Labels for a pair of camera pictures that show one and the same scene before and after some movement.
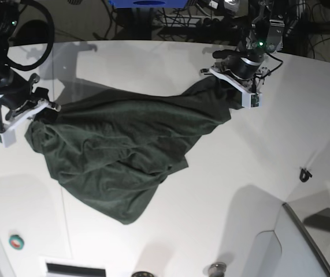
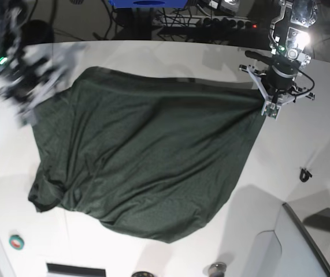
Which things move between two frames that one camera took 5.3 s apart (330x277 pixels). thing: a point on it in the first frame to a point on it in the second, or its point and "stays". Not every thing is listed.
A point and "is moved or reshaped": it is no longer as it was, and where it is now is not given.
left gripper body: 14,94 to 36,75
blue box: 149,4 stays
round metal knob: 217,269 stays
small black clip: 304,175 stays
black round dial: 142,274 stays
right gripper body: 247,66 to 281,79
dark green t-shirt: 112,149 is moved or reshaped
